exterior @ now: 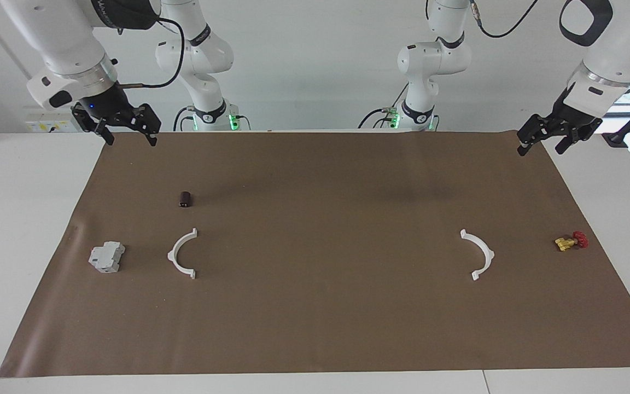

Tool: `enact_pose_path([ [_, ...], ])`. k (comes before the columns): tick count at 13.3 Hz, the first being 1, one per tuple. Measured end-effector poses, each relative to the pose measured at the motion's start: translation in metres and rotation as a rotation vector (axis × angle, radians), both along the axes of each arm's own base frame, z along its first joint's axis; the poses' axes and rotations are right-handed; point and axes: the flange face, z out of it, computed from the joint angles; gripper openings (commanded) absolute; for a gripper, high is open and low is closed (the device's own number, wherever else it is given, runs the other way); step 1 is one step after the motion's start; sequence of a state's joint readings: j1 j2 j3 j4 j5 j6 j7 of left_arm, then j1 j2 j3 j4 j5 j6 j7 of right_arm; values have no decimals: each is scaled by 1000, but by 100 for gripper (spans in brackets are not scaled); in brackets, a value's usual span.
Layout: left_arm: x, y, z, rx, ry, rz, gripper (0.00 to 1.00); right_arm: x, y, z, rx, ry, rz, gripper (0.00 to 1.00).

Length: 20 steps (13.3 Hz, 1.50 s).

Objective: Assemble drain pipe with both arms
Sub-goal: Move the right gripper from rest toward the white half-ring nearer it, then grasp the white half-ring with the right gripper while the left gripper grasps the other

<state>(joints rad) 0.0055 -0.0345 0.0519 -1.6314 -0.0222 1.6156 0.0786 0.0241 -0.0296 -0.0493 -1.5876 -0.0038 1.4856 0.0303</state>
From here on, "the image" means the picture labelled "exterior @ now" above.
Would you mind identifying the white half pipe clamp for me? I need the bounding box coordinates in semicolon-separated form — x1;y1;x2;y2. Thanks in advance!
460;229;495;281
167;228;198;280

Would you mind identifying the grey circuit breaker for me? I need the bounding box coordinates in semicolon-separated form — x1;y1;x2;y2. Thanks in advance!
89;241;126;274

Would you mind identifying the brown table mat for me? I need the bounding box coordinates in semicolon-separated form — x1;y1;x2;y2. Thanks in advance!
0;130;630;378

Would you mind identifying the black right base cable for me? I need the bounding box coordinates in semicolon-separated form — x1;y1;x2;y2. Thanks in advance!
173;106;196;132

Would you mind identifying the black base cable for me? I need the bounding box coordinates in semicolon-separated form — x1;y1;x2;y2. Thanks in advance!
173;106;196;132
358;107;399;130

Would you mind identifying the white wall socket box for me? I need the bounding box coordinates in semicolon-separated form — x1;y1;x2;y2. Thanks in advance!
24;107;83;134

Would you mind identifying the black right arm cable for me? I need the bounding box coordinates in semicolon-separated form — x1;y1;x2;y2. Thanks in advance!
117;16;186;89

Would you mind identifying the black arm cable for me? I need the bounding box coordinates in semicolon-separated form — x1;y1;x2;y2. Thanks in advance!
117;16;186;89
471;0;540;39

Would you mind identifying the brass valve red handle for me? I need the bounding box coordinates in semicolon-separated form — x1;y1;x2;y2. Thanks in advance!
554;231;590;252

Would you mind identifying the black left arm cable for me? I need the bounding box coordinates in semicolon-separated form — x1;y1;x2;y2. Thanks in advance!
471;0;540;39

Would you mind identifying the black left base cable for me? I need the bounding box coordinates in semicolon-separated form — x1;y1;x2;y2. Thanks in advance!
358;107;399;130

